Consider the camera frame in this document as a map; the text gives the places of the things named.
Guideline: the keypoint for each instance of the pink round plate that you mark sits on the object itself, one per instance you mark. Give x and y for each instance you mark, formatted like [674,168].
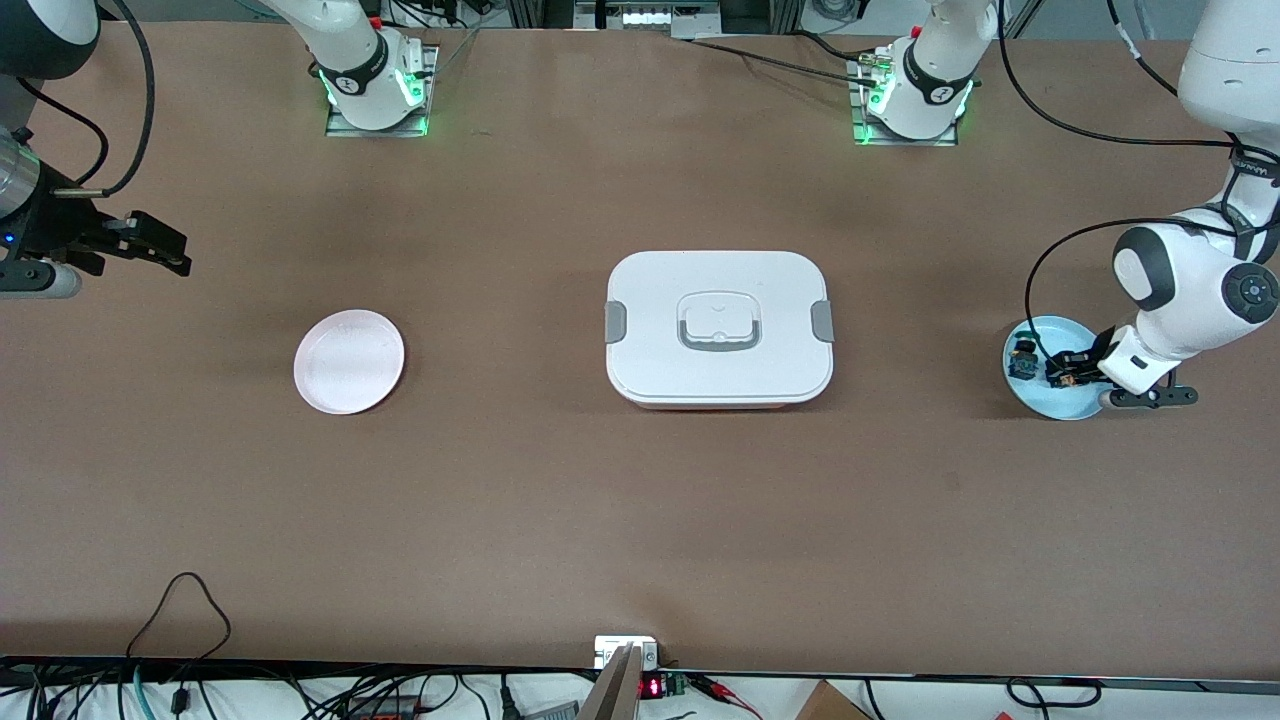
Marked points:
[350,365]

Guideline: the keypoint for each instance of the red digit display module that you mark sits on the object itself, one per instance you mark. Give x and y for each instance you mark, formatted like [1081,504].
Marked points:
[652,687]

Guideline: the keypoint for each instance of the orange push button switch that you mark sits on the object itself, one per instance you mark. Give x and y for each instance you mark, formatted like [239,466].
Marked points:
[1080,381]

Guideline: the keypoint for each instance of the small white socket box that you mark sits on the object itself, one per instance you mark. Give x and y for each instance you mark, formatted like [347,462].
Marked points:
[610,650]

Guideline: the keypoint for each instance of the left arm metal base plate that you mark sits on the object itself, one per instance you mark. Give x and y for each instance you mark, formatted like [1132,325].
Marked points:
[900,142]

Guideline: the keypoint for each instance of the red clip test lead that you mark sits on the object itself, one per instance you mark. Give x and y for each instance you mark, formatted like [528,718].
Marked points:
[715,688]

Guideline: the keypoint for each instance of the light blue round plate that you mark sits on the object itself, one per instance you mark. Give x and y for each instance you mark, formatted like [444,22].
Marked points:
[1060,405]

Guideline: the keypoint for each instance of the blue push button switch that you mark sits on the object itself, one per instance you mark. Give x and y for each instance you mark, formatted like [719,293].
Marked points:
[1022,365]

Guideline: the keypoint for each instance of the brown cardboard piece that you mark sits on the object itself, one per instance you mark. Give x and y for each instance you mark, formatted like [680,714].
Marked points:
[830,705]

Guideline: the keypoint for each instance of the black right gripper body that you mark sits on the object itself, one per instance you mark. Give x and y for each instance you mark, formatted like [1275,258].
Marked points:
[57,230]

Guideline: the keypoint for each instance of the aluminium profile bar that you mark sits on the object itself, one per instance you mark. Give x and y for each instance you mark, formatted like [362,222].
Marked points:
[612,695]

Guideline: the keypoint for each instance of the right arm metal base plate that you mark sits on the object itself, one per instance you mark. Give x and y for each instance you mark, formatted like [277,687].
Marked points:
[431,60]

